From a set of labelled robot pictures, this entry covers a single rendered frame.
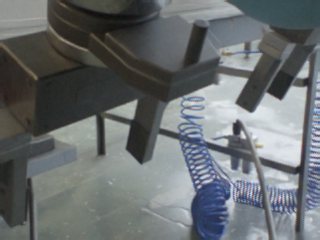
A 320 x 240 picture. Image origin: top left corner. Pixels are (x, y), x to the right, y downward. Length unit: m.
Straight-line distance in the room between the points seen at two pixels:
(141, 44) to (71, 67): 0.05
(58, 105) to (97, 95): 0.03
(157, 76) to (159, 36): 0.03
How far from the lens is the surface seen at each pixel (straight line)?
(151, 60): 0.28
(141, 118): 0.46
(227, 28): 0.79
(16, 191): 0.39
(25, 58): 0.33
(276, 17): 0.17
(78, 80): 0.33
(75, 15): 0.32
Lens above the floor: 0.94
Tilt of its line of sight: 18 degrees down
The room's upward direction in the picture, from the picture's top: straight up
